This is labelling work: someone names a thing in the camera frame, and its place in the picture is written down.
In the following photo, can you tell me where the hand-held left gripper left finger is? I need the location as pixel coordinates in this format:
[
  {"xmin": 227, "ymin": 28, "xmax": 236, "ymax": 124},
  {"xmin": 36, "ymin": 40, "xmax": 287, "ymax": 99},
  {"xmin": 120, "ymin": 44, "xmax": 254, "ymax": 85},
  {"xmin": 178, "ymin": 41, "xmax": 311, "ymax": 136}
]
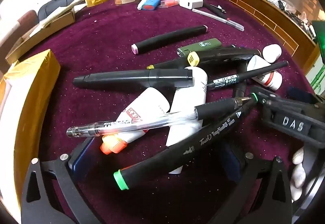
[{"xmin": 21, "ymin": 137, "xmax": 102, "ymax": 224}]

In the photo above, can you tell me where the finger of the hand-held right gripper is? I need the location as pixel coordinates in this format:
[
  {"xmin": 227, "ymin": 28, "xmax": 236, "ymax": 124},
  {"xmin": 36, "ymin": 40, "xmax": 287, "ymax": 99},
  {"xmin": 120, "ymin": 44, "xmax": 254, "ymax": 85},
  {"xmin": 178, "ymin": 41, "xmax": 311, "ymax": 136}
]
[
  {"xmin": 286, "ymin": 86, "xmax": 314, "ymax": 99},
  {"xmin": 250, "ymin": 85, "xmax": 319, "ymax": 111}
]

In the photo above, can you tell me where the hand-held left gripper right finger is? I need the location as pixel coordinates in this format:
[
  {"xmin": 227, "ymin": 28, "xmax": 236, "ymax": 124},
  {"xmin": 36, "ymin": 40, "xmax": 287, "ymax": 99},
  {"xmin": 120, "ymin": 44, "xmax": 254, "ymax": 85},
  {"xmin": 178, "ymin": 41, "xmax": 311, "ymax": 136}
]
[{"xmin": 220, "ymin": 143, "xmax": 293, "ymax": 224}]

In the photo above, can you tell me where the white bottle with red label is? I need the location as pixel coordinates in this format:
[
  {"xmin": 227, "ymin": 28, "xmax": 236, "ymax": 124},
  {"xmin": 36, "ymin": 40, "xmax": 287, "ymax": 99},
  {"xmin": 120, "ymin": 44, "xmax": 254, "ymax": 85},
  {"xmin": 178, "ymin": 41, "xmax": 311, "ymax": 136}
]
[{"xmin": 247, "ymin": 56, "xmax": 283, "ymax": 91}]

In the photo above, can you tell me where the thin black pen white label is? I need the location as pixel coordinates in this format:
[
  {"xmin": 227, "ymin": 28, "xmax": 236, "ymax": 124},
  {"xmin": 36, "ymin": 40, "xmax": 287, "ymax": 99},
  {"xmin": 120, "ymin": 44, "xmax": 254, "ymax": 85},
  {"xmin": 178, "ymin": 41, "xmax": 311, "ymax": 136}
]
[{"xmin": 207, "ymin": 61, "xmax": 288, "ymax": 90}]

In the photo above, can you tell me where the black marker with green caps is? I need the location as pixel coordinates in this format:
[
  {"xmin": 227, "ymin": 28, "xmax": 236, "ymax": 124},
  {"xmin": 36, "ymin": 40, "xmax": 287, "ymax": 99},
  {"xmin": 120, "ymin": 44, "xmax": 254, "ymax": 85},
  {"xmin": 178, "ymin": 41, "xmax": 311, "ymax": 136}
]
[{"xmin": 113, "ymin": 93, "xmax": 259, "ymax": 190}]

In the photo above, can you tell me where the small plain white bottle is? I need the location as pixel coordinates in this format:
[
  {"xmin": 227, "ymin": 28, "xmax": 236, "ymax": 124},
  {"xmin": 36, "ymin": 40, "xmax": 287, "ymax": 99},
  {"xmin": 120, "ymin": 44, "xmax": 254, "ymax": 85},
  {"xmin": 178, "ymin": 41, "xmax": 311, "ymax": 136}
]
[{"xmin": 262, "ymin": 44, "xmax": 282, "ymax": 63}]

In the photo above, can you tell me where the clear ballpoint pen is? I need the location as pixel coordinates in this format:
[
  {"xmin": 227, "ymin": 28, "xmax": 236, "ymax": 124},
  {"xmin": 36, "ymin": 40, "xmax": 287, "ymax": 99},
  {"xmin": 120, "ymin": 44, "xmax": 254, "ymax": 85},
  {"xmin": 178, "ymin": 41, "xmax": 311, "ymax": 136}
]
[{"xmin": 66, "ymin": 97, "xmax": 257, "ymax": 138}]

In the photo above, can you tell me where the white squeeze tube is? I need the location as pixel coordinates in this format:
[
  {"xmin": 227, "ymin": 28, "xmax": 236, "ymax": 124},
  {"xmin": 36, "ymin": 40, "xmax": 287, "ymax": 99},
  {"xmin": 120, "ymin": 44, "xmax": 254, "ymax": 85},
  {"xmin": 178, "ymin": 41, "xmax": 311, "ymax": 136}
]
[{"xmin": 166, "ymin": 66, "xmax": 209, "ymax": 175}]

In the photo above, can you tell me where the gold box with white inside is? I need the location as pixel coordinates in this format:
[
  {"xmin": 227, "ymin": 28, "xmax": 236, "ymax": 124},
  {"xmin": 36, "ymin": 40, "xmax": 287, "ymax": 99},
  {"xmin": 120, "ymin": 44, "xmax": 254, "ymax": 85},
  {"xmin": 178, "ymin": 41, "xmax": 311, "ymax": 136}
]
[{"xmin": 0, "ymin": 49, "xmax": 61, "ymax": 204}]

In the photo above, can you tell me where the green lighter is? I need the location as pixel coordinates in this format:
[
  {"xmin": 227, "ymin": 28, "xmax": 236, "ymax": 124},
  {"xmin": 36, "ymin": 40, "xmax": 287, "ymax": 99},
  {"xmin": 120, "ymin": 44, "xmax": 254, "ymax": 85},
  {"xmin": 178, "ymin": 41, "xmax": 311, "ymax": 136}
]
[{"xmin": 177, "ymin": 38, "xmax": 221, "ymax": 58}]

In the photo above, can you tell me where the black marker with yellow cap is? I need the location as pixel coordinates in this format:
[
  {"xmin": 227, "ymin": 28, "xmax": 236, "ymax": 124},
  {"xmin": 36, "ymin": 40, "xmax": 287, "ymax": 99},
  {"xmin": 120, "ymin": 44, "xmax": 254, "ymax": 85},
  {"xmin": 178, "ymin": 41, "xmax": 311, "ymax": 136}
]
[{"xmin": 147, "ymin": 51, "xmax": 199, "ymax": 70}]

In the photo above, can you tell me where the white glue bottle orange cap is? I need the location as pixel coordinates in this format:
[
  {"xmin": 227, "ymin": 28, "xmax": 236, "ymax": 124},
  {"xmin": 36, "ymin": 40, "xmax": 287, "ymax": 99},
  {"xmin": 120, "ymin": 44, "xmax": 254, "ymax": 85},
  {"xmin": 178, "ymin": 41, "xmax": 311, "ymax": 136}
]
[{"xmin": 100, "ymin": 87, "xmax": 170, "ymax": 154}]

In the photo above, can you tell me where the thick black pen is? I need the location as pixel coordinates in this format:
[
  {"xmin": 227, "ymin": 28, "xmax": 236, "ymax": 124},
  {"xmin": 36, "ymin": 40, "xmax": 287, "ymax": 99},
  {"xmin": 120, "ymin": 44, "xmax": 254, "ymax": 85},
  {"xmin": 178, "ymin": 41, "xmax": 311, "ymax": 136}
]
[{"xmin": 73, "ymin": 68, "xmax": 195, "ymax": 88}]

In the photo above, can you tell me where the black marker with pink ends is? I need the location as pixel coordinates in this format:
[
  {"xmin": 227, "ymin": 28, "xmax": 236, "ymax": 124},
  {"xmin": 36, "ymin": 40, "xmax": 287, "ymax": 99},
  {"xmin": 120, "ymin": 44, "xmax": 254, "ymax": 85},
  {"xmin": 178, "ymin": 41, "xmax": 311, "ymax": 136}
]
[{"xmin": 131, "ymin": 25, "xmax": 209, "ymax": 55}]

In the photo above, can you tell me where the person's right hand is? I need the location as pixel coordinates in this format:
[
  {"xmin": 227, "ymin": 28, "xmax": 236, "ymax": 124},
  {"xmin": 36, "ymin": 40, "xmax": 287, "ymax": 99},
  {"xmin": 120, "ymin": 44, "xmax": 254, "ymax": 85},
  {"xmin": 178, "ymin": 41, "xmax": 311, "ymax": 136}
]
[{"xmin": 291, "ymin": 147, "xmax": 306, "ymax": 201}]

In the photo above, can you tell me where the bamboo painting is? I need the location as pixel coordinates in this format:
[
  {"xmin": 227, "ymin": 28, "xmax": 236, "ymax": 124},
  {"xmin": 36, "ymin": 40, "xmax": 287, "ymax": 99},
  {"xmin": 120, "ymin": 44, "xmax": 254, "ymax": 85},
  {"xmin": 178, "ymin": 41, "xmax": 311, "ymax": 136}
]
[{"xmin": 305, "ymin": 61, "xmax": 325, "ymax": 94}]

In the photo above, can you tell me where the wooden cabinet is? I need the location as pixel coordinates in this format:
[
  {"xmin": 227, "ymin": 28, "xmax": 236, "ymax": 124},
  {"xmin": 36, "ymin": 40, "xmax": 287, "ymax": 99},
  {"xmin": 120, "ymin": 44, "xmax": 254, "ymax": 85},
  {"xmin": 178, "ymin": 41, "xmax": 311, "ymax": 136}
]
[{"xmin": 211, "ymin": 0, "xmax": 321, "ymax": 73}]

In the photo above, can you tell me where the white pen with red band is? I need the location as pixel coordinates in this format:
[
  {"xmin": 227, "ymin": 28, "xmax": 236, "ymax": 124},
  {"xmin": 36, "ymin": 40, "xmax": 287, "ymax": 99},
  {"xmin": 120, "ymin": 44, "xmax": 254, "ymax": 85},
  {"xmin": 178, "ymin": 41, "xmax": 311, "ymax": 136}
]
[{"xmin": 192, "ymin": 8, "xmax": 245, "ymax": 31}]

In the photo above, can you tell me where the clutter of small toys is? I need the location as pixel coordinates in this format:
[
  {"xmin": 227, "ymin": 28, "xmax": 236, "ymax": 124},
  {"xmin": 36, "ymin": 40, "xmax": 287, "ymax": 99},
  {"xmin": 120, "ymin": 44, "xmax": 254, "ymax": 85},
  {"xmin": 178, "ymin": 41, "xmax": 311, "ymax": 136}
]
[{"xmin": 236, "ymin": 0, "xmax": 318, "ymax": 36}]

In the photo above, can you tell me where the black clip pen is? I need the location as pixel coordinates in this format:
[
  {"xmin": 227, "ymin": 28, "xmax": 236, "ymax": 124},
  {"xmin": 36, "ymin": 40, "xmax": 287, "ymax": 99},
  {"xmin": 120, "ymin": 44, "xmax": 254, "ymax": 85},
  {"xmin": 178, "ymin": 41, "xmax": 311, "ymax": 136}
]
[{"xmin": 203, "ymin": 2, "xmax": 226, "ymax": 14}]

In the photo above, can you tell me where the white charger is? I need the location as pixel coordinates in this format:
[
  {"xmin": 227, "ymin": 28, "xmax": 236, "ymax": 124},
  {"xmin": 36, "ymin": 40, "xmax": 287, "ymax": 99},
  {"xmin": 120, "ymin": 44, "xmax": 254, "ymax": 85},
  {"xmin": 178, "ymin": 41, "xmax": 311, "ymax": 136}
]
[{"xmin": 179, "ymin": 0, "xmax": 204, "ymax": 8}]

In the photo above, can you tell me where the maroon velvet tablecloth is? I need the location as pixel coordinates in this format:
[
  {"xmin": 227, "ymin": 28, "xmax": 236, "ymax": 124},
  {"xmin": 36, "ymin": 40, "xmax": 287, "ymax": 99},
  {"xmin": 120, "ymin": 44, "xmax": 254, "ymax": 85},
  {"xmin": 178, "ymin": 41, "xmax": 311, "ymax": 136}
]
[{"xmin": 15, "ymin": 0, "xmax": 320, "ymax": 224}]

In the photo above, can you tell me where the clear orange small item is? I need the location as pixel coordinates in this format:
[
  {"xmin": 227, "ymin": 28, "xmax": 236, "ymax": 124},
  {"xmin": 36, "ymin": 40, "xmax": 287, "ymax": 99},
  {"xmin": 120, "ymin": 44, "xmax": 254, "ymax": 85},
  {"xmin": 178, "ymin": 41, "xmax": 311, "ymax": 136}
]
[{"xmin": 160, "ymin": 0, "xmax": 182, "ymax": 8}]

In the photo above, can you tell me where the flat cardboard box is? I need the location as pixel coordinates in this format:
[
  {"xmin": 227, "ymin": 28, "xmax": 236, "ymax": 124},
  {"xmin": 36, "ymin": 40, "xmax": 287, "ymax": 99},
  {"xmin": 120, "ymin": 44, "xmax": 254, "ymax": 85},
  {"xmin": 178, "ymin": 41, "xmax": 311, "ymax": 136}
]
[{"xmin": 5, "ymin": 0, "xmax": 77, "ymax": 65}]

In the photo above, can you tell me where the blue and orange small case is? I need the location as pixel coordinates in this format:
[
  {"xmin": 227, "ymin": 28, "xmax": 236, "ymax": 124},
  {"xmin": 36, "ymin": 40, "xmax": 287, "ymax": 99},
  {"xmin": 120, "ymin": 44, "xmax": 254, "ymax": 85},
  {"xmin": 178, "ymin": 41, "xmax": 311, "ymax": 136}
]
[{"xmin": 142, "ymin": 0, "xmax": 160, "ymax": 11}]

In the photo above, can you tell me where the brown armchair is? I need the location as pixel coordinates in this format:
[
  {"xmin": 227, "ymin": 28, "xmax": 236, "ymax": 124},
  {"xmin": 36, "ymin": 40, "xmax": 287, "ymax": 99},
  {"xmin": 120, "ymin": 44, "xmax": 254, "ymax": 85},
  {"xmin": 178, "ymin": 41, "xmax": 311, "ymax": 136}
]
[{"xmin": 0, "ymin": 10, "xmax": 38, "ymax": 48}]

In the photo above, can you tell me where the small white tube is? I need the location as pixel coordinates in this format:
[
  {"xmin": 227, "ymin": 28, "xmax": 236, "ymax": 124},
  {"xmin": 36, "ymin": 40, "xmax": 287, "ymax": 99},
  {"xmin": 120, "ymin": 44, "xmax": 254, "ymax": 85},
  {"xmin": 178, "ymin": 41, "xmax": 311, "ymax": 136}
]
[{"xmin": 137, "ymin": 0, "xmax": 153, "ymax": 10}]

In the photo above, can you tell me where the stack of papers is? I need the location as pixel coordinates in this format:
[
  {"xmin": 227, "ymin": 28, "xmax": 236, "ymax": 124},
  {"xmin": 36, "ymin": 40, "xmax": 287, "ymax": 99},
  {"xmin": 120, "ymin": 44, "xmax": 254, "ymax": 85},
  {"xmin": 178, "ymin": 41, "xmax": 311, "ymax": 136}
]
[{"xmin": 38, "ymin": 0, "xmax": 84, "ymax": 27}]

